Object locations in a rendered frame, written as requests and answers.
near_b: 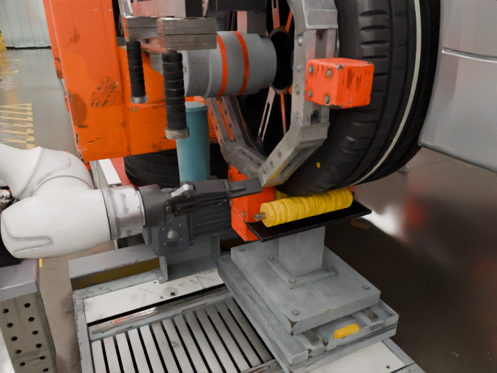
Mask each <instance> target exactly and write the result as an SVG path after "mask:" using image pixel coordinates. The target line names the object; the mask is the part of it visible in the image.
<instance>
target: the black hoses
mask: <svg viewBox="0 0 497 373"><path fill-rule="evenodd" d="M210 4H211V11H254V13H268V6H266V0H210Z"/></svg>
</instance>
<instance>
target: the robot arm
mask: <svg viewBox="0 0 497 373"><path fill-rule="evenodd" d="M0 179H2V180H3V181H4V182H5V183H6V184H7V185H8V186H9V188H10V190H11V192H12V196H14V197H16V198H17V199H19V200H20V201H19V202H17V203H15V204H13V205H12V206H9V207H8V208H6V209H5V210H4V211H3V212H2V213H1V237H2V240H3V242H4V245H5V246H6V248H7V250H8V251H9V252H10V253H11V254H12V255H13V256H14V257H15V258H26V259H38V258H53V257H58V256H63V255H70V254H73V253H76V252H82V251H84V250H88V249H91V248H94V247H96V246H97V245H99V244H101V243H104V242H107V241H110V240H117V239H119V238H125V237H128V236H131V235H137V234H141V233H142V231H143V226H144V228H145V229H147V228H150V227H154V226H160V225H164V224H165V223H166V215H171V214H173V215H174V216H175V218H179V217H180V216H182V215H185V214H188V213H191V212H196V211H198V210H202V209H206V208H209V207H212V206H217V205H221V204H222V203H223V201H227V200H228V199H233V198H240V197H244V196H248V195H255V194H259V193H261V192H262V191H263V189H262V187H261V185H260V181H259V178H258V177H256V178H249V179H245V180H240V181H233V182H228V179H219V180H209V181H182V182H181V186H182V187H181V188H180V187H176V188H172V189H170V190H168V191H165V192H163V191H161V190H160V187H159V186H158V185H157V184H153V185H148V186H140V187H138V188H137V191H136V189H135V187H134V186H133V185H132V184H129V185H124V186H117V187H112V188H104V189H96V190H94V186H93V182H92V178H91V176H90V173H89V171H88V169H87V168H86V166H85V165H84V163H83V162H82V161H81V160H80V159H79V158H77V157H76V156H74V155H72V154H70V153H68V152H64V151H57V150H51V149H45V148H42V147H36V148H34V149H16V148H14V147H9V146H7V145H4V144H0Z"/></svg>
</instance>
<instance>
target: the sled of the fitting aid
mask: <svg viewBox="0 0 497 373"><path fill-rule="evenodd" d="M217 265H218V275H219V276H220V278H221V279H222V281H223V282H224V283H225V285H226V286H227V288H228V289H229V291H230V292H231V294H232V295H233V297H234V299H235V300H236V301H237V302H238V304H239V305H240V307H241V309H242V310H243V311H244V313H245V314H246V316H247V317H248V319H249V320H250V321H251V323H252V325H253V326H254V328H255V329H256V330H257V332H258V333H259V335H260V336H261V338H262V339H263V341H264V342H265V344H266V345H267V347H268V348H269V349H270V351H271V353H272V354H273V356H274V357H275V358H276V360H277V362H278V363H279V364H280V365H281V367H282V368H283V370H284V372H285V373H307V372H310V371H312V370H315V369H317V368H319V367H321V366H324V365H326V364H328V363H331V362H333V361H335V360H338V359H340V358H342V357H344V356H347V355H349V354H352V353H354V352H357V351H359V350H360V349H364V348H365V347H368V346H370V345H372V344H375V343H377V342H379V341H381V340H384V339H386V338H388V337H391V336H393V335H395V334H396V327H397V323H398V319H399V314H397V312H395V311H394V310H393V309H392V308H390V307H389V305H387V304H386V303H385V302H384V301H383V300H381V299H379V302H378V303H377V304H375V305H372V306H369V307H367V308H364V309H361V310H359V311H357V312H354V313H351V314H349V315H346V316H343V317H340V318H338V319H336V320H332V321H330V322H327V323H324V324H322V325H320V326H317V327H314V328H312V329H309V330H307V331H304V332H301V333H299V334H296V335H293V336H291V335H290V334H289V333H288V331H287V330H286V329H285V327H284V326H283V325H282V324H281V322H280V321H279V320H278V318H277V317H276V316H275V314H274V313H273V312H272V311H271V310H270V308H269V307H268V305H267V304H266V303H265V301H264V300H263V299H262V298H261V297H260V295H259V294H258V293H257V291H256V290H255V289H254V287H253V286H252V285H251V284H250V283H249V281H248V280H247V278H246V277H245V276H244V274H243V273H242V272H241V271H240V270H239V268H238V267H237V265H236V264H235V263H234V261H233V260H232V259H231V253H229V254H226V255H221V256H218V257H217Z"/></svg>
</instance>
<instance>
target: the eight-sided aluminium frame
mask: <svg viewBox="0 0 497 373"><path fill-rule="evenodd" d="M286 1H287V2H288V6H289V7H290V9H291V12H292V14H293V17H294V25H295V31H294V64H293V81H292V99H291V125H290V128H289V131H288V132H287V133H286V134H285V136H284V137H283V139H282V140H281V141H280V143H279V144H278V145H277V146H276V147H275V149H274V150H273V152H272V153H271V154H270V156H269V157H268V158H266V157H264V156H263V155H261V154H260V153H258V152H256V151H255V150H253V149H252V148H251V147H248V146H247V145H246V143H245V141H244V139H243V135H242V133H241V130H240V127H239V124H238V122H237V118H236V115H235V114H234V110H233V107H232V105H231V101H230V99H229V97H228V96H222V97H215V98H204V99H203V100H204V101H205V102H206V106H208V107H209V109H208V111H209V114H210V117H211V120H212V123H213V126H214V130H215V132H216V135H217V139H218V142H219V145H220V151H221V153H222V155H223V157H224V159H225V160H226V162H227V164H228V163H229V162H230V163H231V164H232V166H233V167H235V168H236V169H237V170H239V171H240V172H241V173H243V174H244V175H245V176H246V177H247V178H256V177H258V178H259V181H260V185H261V187H262V188H264V187H271V186H275V185H279V184H283V183H284V182H285V181H287V180H288V178H289V177H290V176H291V175H292V174H293V173H294V172H295V171H296V170H297V168H298V167H299V166H300V165H301V164H302V163H303V162H304V161H305V160H306V159H307V158H308V157H309V156H310V155H311V154H312V153H313V152H314V151H315V150H316V149H317V147H319V146H322V144H323V141H324V140H325V139H326V138H327V137H328V128H329V126H330V122H329V121H328V120H329V111H330V108H328V107H324V106H322V105H318V104H315V103H312V102H310V101H306V100H305V72H306V62H307V60H309V59H318V58H333V57H334V48H335V39H336V30H337V29H338V22H337V13H338V10H337V7H336V5H335V3H334V0H286ZM202 3H203V16H208V18H216V20H217V32H218V31H225V27H224V22H225V16H226V11H211V4H210V0H202ZM217 101H219V103H220V107H221V110H222V112H223V116H224V118H225V121H226V125H227V127H228V129H229V133H230V136H231V141H230V139H229V135H228V133H227V130H226V126H225V124H224V122H223V118H222V115H221V113H220V109H219V107H218V104H217Z"/></svg>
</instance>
